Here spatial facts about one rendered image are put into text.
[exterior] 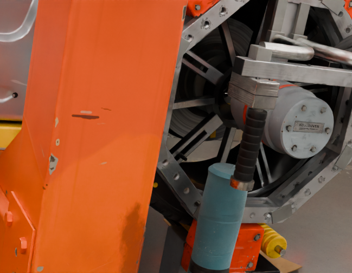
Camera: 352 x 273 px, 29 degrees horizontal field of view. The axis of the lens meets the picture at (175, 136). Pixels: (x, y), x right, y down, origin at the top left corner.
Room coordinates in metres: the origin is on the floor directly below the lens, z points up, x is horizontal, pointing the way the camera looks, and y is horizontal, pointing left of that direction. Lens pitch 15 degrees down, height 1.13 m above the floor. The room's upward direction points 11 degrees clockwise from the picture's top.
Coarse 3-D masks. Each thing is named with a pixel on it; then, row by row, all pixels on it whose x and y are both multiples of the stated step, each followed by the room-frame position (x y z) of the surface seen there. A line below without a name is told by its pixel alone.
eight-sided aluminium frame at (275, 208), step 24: (240, 0) 1.39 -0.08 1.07; (288, 0) 1.44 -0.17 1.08; (312, 0) 1.47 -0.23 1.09; (336, 0) 1.50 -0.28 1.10; (192, 24) 1.34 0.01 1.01; (216, 24) 1.37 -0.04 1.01; (336, 24) 1.51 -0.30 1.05; (168, 120) 1.34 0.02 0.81; (336, 120) 1.59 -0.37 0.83; (336, 144) 1.59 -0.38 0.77; (168, 168) 1.35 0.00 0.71; (312, 168) 1.58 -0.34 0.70; (336, 168) 1.56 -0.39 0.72; (192, 192) 1.38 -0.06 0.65; (288, 192) 1.55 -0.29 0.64; (312, 192) 1.53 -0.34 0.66; (192, 216) 1.42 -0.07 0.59; (264, 216) 1.47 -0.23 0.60; (288, 216) 1.50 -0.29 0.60
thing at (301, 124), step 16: (288, 96) 1.34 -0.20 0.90; (304, 96) 1.33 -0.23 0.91; (240, 112) 1.42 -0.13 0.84; (272, 112) 1.33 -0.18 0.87; (288, 112) 1.30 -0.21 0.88; (304, 112) 1.31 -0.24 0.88; (320, 112) 1.33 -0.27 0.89; (240, 128) 1.45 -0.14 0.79; (272, 128) 1.32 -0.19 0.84; (288, 128) 1.29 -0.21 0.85; (304, 128) 1.32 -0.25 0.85; (320, 128) 1.33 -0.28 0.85; (272, 144) 1.34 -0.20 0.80; (288, 144) 1.30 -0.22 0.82; (304, 144) 1.32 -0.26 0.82; (320, 144) 1.34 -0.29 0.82
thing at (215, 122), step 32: (256, 0) 1.77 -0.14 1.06; (224, 32) 1.50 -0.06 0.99; (256, 32) 1.54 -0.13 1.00; (320, 32) 1.61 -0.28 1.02; (192, 64) 1.47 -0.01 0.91; (224, 64) 1.55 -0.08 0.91; (320, 96) 1.67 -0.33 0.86; (224, 160) 1.53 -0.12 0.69; (288, 160) 1.64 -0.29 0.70; (256, 192) 1.56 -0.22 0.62
